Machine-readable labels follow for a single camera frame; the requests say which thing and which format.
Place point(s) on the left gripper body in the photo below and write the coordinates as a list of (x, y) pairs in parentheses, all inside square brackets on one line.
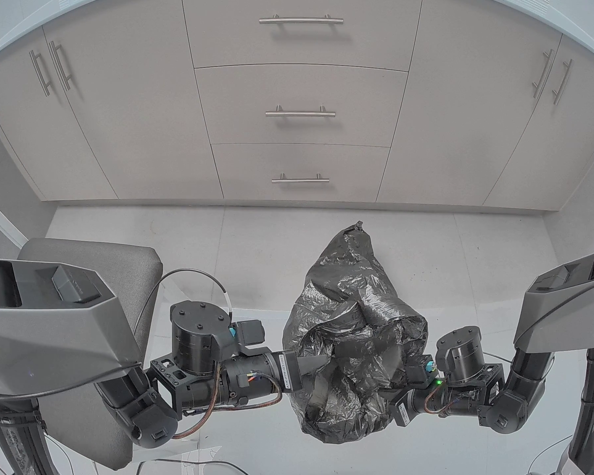
[(262, 371)]

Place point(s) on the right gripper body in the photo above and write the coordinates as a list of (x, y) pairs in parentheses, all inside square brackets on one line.
[(418, 403)]

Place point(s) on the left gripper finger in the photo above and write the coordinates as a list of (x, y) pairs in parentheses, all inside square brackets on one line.
[(312, 363)]

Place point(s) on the black plastic bag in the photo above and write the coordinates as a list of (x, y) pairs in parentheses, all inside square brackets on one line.
[(346, 314)]

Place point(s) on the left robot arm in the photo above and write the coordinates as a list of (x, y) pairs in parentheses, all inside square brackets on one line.
[(54, 334)]

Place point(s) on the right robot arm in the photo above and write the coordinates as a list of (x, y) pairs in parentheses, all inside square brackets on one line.
[(559, 309)]

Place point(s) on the grey padded chair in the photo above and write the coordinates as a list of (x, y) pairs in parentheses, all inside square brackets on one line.
[(79, 265)]

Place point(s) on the beige cabinet with drawers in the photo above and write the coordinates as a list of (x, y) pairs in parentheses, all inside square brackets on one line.
[(297, 92)]

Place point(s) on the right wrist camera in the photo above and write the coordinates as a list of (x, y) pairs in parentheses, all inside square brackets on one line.
[(419, 371)]

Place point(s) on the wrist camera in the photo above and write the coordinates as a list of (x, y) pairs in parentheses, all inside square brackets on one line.
[(250, 334), (419, 371)]

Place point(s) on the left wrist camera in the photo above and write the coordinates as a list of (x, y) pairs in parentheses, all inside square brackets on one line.
[(250, 334)]

